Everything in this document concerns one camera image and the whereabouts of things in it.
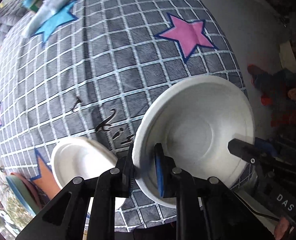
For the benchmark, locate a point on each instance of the light blue cloth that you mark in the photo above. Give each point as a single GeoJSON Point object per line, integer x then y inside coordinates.
{"type": "Point", "coordinates": [48, 9]}

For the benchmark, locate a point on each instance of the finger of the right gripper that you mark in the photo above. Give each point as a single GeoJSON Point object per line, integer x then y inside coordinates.
{"type": "Point", "coordinates": [265, 146]}
{"type": "Point", "coordinates": [246, 151]}

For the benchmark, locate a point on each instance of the small white paper bowl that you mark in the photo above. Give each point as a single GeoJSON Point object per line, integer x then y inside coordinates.
{"type": "Point", "coordinates": [80, 157]}

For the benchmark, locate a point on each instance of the large white paper bowl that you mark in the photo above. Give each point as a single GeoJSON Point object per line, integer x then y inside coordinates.
{"type": "Point", "coordinates": [194, 120]}

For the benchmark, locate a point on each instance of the red plate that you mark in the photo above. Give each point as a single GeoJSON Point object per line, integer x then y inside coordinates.
{"type": "Point", "coordinates": [31, 188]}

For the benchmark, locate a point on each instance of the green cap bottle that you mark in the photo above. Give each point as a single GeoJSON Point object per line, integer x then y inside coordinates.
{"type": "Point", "coordinates": [32, 5]}

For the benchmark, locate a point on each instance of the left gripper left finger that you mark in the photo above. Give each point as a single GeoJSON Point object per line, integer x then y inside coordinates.
{"type": "Point", "coordinates": [126, 174]}

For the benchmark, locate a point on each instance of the grey quilted cushion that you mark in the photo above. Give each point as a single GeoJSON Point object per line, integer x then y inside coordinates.
{"type": "Point", "coordinates": [10, 14]}

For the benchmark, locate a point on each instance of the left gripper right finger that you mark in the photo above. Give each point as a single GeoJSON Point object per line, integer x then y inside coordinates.
{"type": "Point", "coordinates": [167, 173]}

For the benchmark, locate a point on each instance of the light blue plate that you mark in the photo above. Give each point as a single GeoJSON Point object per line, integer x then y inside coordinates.
{"type": "Point", "coordinates": [22, 193]}

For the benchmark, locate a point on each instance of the grey checkered star tablecloth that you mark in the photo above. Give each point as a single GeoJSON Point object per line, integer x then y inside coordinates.
{"type": "Point", "coordinates": [96, 76]}

